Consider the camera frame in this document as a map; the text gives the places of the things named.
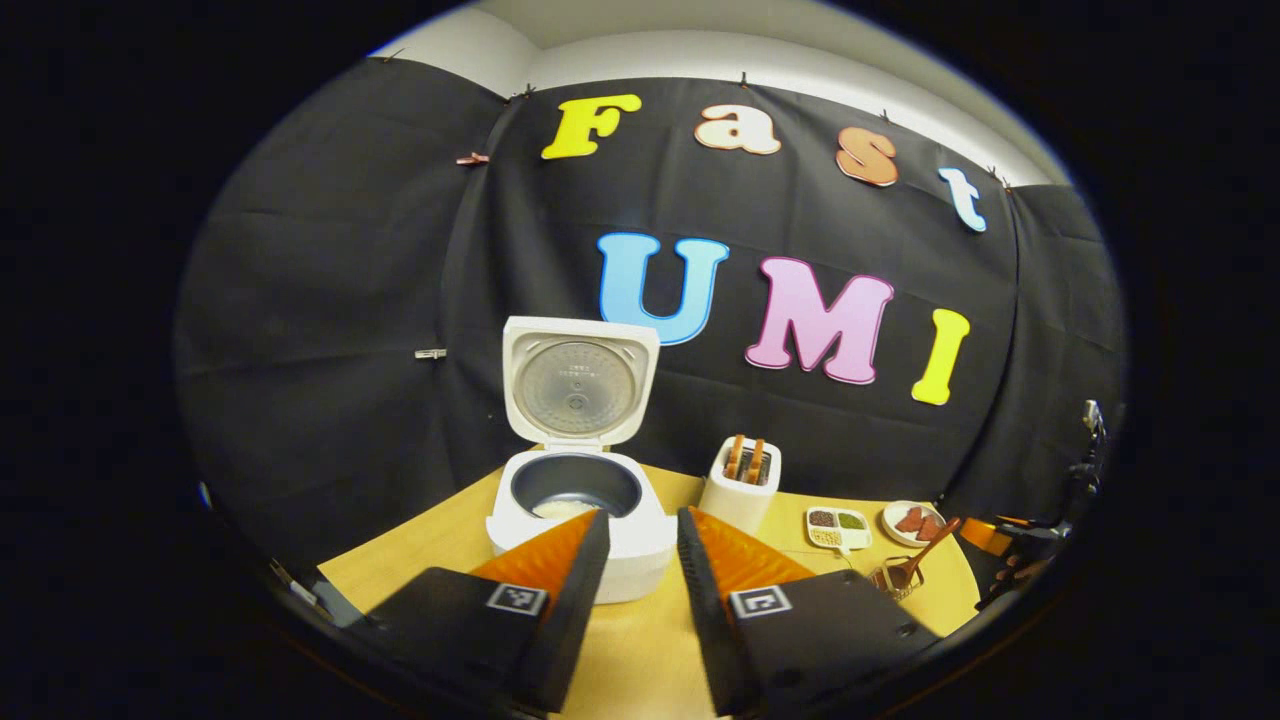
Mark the toasted bread slice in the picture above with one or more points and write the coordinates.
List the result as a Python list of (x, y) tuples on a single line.
[(756, 460), (735, 455)]

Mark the white rice cooker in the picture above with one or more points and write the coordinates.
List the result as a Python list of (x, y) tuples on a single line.
[(640, 540)]

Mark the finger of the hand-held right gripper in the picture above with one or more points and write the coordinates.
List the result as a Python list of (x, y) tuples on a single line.
[(988, 535)]

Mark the red meat slice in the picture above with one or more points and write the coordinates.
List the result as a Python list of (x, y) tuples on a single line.
[(930, 528), (910, 520)]

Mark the white divided grain dish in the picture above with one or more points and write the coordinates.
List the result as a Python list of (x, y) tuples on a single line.
[(838, 530)]

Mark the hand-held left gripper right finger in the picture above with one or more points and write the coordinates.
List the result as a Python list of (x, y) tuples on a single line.
[(710, 620)]

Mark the white toaster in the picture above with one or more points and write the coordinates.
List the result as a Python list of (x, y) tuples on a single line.
[(735, 505)]

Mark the white round plate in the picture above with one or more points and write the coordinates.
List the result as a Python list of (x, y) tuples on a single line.
[(892, 530)]

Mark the brown wooden spoon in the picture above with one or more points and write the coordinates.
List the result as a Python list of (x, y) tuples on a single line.
[(925, 555)]

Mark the copper cloth clip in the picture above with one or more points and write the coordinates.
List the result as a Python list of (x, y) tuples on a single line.
[(472, 158)]

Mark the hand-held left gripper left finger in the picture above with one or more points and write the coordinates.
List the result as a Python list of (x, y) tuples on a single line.
[(565, 620)]

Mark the black backdrop cloth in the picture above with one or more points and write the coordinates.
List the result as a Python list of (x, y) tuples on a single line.
[(350, 300)]

